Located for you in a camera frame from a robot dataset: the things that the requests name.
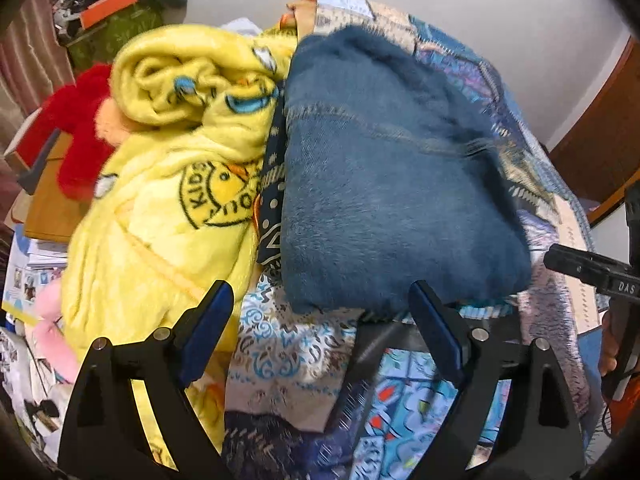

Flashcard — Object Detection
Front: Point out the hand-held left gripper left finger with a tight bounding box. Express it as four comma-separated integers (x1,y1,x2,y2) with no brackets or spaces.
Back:
57,280,236,480

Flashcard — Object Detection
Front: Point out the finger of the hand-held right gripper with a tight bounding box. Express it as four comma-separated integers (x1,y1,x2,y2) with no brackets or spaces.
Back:
543,243,609,287

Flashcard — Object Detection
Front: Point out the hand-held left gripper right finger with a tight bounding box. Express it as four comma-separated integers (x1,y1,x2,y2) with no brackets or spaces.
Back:
407,280,586,480

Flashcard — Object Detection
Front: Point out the blue denim jacket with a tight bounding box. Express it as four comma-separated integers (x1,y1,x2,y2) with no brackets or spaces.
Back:
279,25,532,314

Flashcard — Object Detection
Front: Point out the person's right hand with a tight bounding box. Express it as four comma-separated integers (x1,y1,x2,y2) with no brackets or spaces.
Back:
597,309,622,377

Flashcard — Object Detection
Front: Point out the blue patchwork bedspread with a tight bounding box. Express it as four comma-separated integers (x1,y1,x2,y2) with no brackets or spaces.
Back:
222,0,603,480

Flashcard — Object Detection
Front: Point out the yellow fleece blanket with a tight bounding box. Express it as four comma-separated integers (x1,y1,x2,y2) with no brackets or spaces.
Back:
60,22,302,471

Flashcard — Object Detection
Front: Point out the brown wooden door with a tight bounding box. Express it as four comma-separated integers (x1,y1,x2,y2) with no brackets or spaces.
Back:
547,35,640,227

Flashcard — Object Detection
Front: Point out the navy patterned cloth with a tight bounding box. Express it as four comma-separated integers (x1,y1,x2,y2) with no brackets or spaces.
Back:
255,94,292,269

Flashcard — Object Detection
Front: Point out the pink plush toy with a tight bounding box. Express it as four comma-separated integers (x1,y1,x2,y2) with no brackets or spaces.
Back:
24,280,82,387

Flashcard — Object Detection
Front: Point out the pile of papers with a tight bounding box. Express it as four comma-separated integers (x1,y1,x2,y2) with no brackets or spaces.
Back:
0,225,71,442

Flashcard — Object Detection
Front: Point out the red plush toy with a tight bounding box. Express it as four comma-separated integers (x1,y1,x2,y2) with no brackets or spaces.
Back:
22,62,132,202

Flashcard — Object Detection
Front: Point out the olive green patterned box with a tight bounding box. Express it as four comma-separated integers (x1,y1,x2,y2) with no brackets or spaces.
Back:
65,2,167,72

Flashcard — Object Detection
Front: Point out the brown striped curtain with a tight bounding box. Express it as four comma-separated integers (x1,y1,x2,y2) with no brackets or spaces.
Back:
0,0,76,128

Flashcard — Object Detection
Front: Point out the orange box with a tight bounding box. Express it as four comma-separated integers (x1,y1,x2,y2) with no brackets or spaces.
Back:
79,0,139,31

